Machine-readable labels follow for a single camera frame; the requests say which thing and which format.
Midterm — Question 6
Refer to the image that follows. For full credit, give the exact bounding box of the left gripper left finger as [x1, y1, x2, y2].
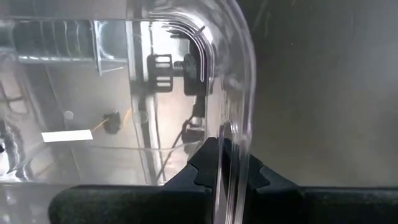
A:
[47, 136, 220, 224]

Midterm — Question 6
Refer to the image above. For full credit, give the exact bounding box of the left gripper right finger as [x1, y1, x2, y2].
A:
[223, 138, 398, 224]

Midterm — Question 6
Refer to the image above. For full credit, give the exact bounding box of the clear plastic bin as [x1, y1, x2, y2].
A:
[0, 0, 257, 224]

